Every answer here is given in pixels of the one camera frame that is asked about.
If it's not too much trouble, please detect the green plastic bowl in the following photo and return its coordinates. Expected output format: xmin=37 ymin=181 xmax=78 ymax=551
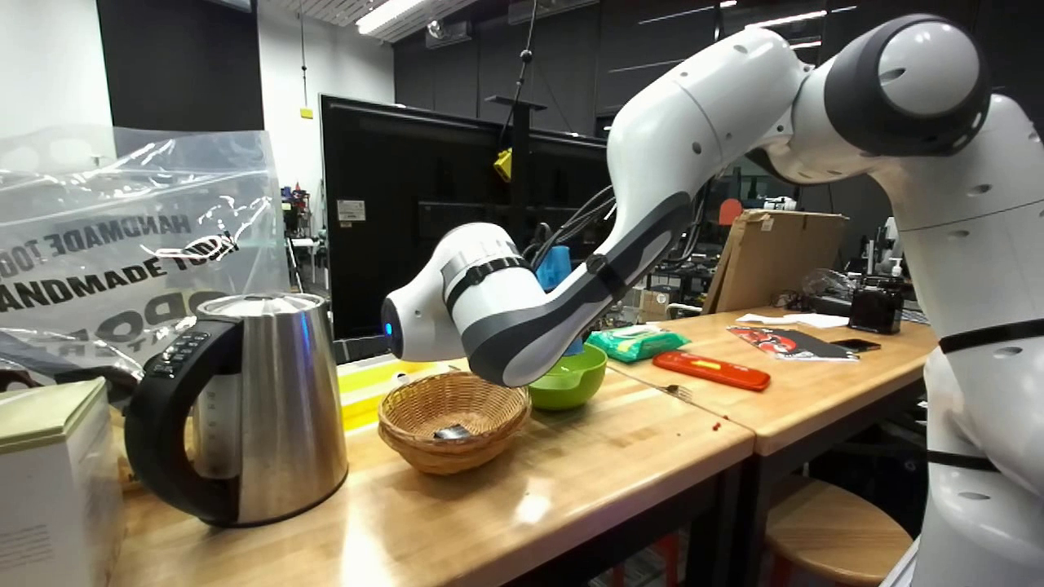
xmin=527 ymin=344 xmax=609 ymax=414

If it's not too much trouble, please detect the green wet wipes pack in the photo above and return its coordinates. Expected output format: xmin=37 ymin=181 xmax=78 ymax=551
xmin=584 ymin=323 xmax=693 ymax=364

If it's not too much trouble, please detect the large black monitor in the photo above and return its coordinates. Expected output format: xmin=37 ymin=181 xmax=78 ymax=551
xmin=317 ymin=95 xmax=614 ymax=347

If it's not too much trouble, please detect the woven wicker basket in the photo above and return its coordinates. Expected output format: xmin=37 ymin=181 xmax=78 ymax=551
xmin=377 ymin=369 xmax=537 ymax=478

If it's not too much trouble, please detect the black monitor stand pole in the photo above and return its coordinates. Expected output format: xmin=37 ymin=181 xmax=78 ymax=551
xmin=483 ymin=95 xmax=547 ymax=264

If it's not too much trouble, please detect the flat yellow tray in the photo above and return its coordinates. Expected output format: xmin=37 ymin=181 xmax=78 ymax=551
xmin=332 ymin=354 xmax=441 ymax=437

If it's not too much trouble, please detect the flat red-orange case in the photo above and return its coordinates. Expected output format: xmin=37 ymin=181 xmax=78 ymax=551
xmin=651 ymin=349 xmax=775 ymax=394

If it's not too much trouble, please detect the brown cardboard box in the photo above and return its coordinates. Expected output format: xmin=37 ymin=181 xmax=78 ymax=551
xmin=702 ymin=208 xmax=856 ymax=318

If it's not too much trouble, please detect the stainless steel electric kettle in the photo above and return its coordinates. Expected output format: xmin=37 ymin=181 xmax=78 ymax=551
xmin=121 ymin=291 xmax=353 ymax=532

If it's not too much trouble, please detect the red and black magazine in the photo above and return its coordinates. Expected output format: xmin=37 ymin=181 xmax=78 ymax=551
xmin=729 ymin=321 xmax=863 ymax=364

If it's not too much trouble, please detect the white paper sheet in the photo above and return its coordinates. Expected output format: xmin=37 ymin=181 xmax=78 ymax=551
xmin=737 ymin=309 xmax=853 ymax=333

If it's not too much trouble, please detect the long ceiling light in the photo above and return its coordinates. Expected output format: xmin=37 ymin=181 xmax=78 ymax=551
xmin=353 ymin=0 xmax=430 ymax=39

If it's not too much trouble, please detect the small black device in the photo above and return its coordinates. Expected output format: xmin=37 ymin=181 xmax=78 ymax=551
xmin=846 ymin=279 xmax=908 ymax=336

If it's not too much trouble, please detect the round wooden stool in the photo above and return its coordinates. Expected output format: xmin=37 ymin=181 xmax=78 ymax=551
xmin=765 ymin=478 xmax=915 ymax=587

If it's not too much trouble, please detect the clear printed plastic bag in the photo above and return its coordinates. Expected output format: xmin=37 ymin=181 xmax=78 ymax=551
xmin=0 ymin=126 xmax=287 ymax=384

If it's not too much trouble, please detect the white box with green lid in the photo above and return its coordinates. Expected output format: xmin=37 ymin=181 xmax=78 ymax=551
xmin=0 ymin=378 xmax=123 ymax=587

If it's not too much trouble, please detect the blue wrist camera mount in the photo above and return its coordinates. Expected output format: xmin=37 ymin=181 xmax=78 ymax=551
xmin=531 ymin=241 xmax=574 ymax=295

